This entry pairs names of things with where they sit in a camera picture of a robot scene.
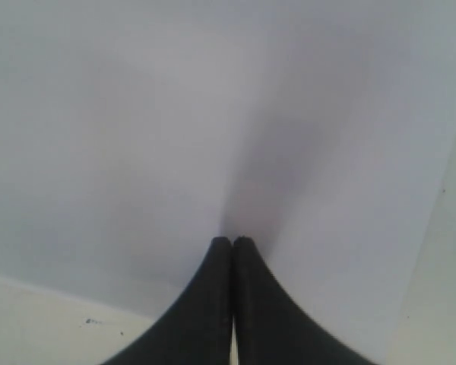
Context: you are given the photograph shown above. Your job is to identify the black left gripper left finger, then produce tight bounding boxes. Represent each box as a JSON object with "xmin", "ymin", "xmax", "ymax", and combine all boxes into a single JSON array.
[{"xmin": 105, "ymin": 237, "xmax": 233, "ymax": 365}]

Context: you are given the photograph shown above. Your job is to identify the white paper sheet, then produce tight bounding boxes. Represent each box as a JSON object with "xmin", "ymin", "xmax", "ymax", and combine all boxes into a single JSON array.
[{"xmin": 0, "ymin": 1, "xmax": 456, "ymax": 360}]

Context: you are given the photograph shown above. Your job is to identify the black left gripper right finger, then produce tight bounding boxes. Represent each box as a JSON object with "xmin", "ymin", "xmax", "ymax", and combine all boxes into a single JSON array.
[{"xmin": 232, "ymin": 236, "xmax": 371, "ymax": 365}]

